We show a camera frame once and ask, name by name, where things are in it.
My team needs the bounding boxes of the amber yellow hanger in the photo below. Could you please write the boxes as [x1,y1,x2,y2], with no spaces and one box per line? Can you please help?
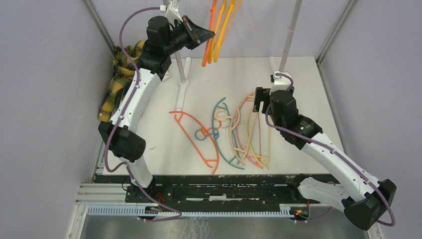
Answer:
[202,0,230,66]

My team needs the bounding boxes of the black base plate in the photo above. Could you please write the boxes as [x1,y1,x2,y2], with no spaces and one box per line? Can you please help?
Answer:
[125,173,321,213]

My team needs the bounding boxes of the pale yellow hanger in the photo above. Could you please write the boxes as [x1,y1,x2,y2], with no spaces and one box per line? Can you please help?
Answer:
[245,109,271,170]

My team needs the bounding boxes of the teal hanger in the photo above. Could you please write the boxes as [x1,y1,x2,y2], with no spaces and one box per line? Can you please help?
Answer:
[194,97,244,170]

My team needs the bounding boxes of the white slotted cable duct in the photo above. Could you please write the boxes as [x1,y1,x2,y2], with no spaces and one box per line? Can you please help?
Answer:
[87,204,298,219]

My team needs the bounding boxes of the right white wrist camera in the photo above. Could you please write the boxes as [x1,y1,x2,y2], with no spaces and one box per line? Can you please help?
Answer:
[270,71,293,93]

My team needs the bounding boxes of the yellow plaid shirt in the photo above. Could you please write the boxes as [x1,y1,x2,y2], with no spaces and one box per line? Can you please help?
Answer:
[98,46,135,122]

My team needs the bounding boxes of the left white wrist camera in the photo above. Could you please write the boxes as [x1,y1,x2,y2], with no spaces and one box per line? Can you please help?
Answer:
[160,0,182,24]

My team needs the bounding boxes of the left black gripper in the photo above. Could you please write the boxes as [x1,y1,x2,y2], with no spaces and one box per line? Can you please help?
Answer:
[164,16,215,56]

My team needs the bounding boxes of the grey rack pole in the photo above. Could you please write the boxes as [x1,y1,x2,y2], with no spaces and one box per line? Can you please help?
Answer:
[278,0,303,72]
[168,0,189,86]

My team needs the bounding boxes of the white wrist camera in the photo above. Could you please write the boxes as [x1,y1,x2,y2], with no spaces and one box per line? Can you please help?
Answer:
[270,71,293,93]
[160,0,182,24]

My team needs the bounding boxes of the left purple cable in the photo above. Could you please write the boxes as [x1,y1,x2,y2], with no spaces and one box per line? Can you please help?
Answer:
[103,5,183,222]

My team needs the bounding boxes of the orange hanger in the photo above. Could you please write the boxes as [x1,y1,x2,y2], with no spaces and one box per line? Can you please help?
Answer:
[169,111,220,175]
[201,0,219,68]

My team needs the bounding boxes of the right grey rack pole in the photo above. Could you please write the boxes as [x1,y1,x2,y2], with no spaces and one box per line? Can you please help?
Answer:
[278,0,303,72]

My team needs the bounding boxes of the pink hanger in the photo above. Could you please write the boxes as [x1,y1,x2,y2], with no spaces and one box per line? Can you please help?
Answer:
[232,93,269,169]

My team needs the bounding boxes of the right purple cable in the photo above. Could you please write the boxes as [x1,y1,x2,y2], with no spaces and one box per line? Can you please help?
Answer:
[265,73,396,227]

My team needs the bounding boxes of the purple cable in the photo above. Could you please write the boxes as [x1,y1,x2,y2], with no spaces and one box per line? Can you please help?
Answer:
[265,73,396,227]
[103,5,183,222]

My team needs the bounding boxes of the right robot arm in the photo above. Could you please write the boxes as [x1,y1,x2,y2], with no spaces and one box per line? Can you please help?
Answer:
[253,87,397,231]

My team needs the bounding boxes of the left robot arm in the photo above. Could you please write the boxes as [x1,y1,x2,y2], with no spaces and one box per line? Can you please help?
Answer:
[98,15,215,203]

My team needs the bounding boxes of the left grey rack pole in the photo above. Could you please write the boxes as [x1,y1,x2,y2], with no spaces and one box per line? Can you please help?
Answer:
[168,0,189,86]

